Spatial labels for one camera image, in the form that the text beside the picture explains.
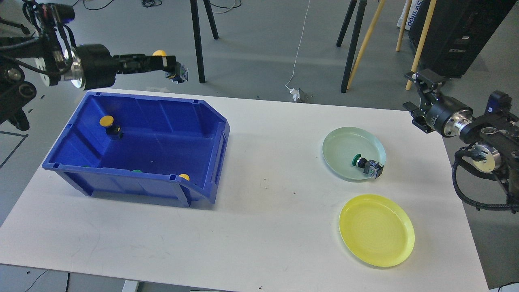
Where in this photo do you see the yellow plate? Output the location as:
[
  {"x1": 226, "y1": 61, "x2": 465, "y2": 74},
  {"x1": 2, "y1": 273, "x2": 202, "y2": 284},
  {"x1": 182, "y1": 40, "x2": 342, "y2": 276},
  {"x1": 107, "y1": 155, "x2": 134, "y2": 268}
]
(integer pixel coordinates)
[{"x1": 339, "y1": 194, "x2": 415, "y2": 268}]

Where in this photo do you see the white power cable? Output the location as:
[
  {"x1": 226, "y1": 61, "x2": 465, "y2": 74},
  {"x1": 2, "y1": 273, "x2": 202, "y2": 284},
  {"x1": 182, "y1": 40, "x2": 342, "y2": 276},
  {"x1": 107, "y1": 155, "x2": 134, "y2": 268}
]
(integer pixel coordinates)
[{"x1": 285, "y1": 0, "x2": 311, "y2": 92}]

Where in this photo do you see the blue plastic storage bin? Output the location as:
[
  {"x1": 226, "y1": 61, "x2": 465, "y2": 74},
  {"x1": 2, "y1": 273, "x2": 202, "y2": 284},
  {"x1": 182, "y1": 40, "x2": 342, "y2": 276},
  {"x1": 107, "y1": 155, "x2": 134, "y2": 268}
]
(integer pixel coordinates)
[{"x1": 41, "y1": 91, "x2": 230, "y2": 207}]

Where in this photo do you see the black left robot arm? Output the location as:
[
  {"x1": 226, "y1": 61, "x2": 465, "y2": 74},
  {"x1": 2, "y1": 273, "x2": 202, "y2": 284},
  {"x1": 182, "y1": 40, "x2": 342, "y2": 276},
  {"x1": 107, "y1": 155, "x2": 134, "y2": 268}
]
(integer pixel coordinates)
[{"x1": 0, "y1": 0, "x2": 188, "y2": 131}]

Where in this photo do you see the light green plate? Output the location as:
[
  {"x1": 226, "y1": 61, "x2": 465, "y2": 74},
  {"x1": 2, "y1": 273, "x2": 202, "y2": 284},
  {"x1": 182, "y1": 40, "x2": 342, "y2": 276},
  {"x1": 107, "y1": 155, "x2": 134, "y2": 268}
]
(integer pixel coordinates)
[{"x1": 322, "y1": 127, "x2": 387, "y2": 183}]

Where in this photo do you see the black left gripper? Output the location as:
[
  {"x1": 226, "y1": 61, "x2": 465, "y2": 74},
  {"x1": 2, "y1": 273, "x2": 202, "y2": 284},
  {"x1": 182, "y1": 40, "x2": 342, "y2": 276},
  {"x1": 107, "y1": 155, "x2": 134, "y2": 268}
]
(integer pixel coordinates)
[{"x1": 71, "y1": 44, "x2": 176, "y2": 90}]

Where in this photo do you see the yellow push button front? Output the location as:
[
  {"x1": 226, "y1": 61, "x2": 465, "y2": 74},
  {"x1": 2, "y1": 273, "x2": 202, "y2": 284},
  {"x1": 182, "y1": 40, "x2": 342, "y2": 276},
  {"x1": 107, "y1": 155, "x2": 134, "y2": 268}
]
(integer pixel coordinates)
[{"x1": 178, "y1": 173, "x2": 190, "y2": 181}]

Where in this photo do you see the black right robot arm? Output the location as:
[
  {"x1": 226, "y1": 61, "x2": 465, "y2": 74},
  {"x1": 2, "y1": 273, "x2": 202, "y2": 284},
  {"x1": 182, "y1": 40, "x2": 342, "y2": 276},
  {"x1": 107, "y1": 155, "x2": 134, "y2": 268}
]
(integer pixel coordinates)
[{"x1": 403, "y1": 69, "x2": 519, "y2": 214}]

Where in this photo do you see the black equipment case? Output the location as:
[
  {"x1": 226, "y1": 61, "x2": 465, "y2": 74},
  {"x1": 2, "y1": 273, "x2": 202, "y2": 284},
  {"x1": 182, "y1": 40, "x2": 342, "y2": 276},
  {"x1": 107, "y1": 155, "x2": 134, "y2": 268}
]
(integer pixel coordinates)
[{"x1": 418, "y1": 0, "x2": 516, "y2": 78}]

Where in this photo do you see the white power plug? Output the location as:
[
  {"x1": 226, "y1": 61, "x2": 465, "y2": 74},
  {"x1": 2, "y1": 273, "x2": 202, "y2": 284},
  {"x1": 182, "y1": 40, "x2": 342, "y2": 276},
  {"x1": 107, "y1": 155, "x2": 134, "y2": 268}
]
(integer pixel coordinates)
[{"x1": 290, "y1": 88, "x2": 308, "y2": 103}]

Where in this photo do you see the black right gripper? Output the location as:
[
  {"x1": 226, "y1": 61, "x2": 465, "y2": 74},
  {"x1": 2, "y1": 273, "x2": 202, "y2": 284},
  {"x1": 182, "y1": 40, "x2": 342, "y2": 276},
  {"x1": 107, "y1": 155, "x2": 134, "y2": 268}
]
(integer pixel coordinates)
[{"x1": 403, "y1": 69, "x2": 474, "y2": 136}]

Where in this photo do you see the yellow push button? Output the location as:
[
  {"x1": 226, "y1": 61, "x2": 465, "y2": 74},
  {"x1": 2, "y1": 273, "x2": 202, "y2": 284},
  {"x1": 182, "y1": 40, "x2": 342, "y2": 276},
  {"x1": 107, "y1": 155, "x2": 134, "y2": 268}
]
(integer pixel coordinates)
[
  {"x1": 178, "y1": 173, "x2": 190, "y2": 181},
  {"x1": 99, "y1": 115, "x2": 123, "y2": 140},
  {"x1": 152, "y1": 49, "x2": 189, "y2": 84}
]

